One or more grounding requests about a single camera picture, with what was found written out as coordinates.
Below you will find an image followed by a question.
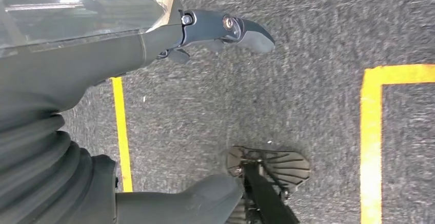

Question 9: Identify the yellow floor tape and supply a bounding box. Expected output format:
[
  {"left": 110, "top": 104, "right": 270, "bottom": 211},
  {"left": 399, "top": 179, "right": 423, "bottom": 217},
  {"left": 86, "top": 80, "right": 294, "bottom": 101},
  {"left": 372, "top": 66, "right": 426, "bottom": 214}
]
[
  {"left": 359, "top": 64, "right": 435, "bottom": 224},
  {"left": 110, "top": 76, "right": 134, "bottom": 193}
]

